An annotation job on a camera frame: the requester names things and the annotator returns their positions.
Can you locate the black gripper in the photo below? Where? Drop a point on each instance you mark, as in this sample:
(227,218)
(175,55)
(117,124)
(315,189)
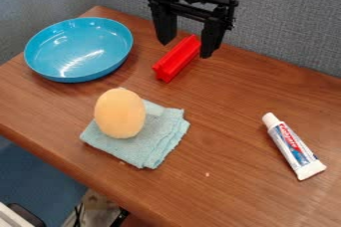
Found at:
(215,13)

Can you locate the blue plate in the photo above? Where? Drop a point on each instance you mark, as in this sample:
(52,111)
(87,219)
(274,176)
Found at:
(79,50)

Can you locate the yellow foam ball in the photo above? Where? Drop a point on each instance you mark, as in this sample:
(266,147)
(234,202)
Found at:
(119,113)

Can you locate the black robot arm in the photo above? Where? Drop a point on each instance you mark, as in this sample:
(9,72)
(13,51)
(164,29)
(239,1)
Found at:
(214,13)

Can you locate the red plastic block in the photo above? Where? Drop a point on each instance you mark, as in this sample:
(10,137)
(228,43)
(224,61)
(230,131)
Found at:
(176,58)

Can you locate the light blue folded cloth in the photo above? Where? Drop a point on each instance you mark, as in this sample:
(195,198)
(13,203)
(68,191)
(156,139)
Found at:
(146,149)

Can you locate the white toothpaste tube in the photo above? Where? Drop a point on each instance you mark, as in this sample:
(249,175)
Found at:
(298,155)

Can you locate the beige bag under table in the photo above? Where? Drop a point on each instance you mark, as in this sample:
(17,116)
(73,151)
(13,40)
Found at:
(96,212)

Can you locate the black chair part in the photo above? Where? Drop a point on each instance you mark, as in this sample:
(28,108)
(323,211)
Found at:
(24,213)

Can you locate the white object at corner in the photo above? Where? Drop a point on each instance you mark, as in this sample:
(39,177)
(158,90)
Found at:
(10,219)

